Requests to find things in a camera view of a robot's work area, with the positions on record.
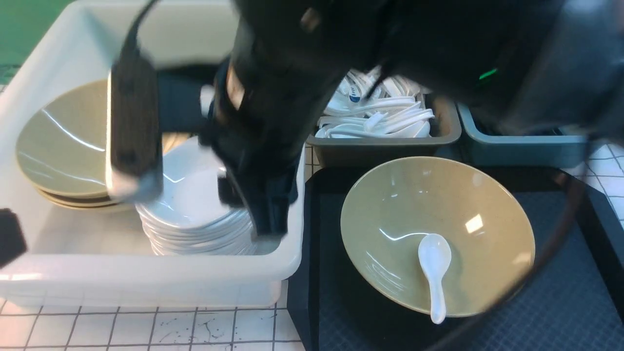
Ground grey spoon bin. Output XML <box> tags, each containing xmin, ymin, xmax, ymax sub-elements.
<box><xmin>306</xmin><ymin>94</ymin><xmax>462</xmax><ymax>167</ymax></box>

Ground yellow noodle bowl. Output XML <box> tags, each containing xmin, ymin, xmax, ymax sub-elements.
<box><xmin>340</xmin><ymin>157</ymin><xmax>536</xmax><ymax>317</ymax></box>

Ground black serving tray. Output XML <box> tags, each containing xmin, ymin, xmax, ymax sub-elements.
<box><xmin>287</xmin><ymin>167</ymin><xmax>623</xmax><ymax>351</ymax></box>

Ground top stacked yellow bowl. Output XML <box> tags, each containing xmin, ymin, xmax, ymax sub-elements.
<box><xmin>15</xmin><ymin>80</ymin><xmax>191</xmax><ymax>198</ymax></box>

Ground blue chopstick bin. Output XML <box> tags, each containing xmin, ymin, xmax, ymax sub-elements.
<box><xmin>457</xmin><ymin>104</ymin><xmax>585</xmax><ymax>168</ymax></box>

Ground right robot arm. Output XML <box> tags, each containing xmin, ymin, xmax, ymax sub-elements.
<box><xmin>209</xmin><ymin>0</ymin><xmax>623</xmax><ymax>235</ymax></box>

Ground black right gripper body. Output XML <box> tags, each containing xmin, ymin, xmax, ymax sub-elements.
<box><xmin>197</xmin><ymin>54</ymin><xmax>342</xmax><ymax>239</ymax></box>

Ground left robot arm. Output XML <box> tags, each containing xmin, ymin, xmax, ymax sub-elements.
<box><xmin>0</xmin><ymin>208</ymin><xmax>28</xmax><ymax>269</ymax></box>

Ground stack of white dishes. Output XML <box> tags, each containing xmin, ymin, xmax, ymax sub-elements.
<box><xmin>136</xmin><ymin>137</ymin><xmax>257</xmax><ymax>256</ymax></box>

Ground large white plastic tub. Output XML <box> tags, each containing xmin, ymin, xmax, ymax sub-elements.
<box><xmin>0</xmin><ymin>0</ymin><xmax>305</xmax><ymax>308</ymax></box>

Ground white soup spoon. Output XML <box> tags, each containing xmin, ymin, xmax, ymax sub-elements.
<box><xmin>418</xmin><ymin>234</ymin><xmax>452</xmax><ymax>324</ymax></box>

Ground pile of white spoons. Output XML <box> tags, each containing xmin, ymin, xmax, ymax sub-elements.
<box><xmin>314</xmin><ymin>69</ymin><xmax>435</xmax><ymax>138</ymax></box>

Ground lower stacked yellow bowls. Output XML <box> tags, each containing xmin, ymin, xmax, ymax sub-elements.
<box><xmin>35</xmin><ymin>188</ymin><xmax>135</xmax><ymax>214</ymax></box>

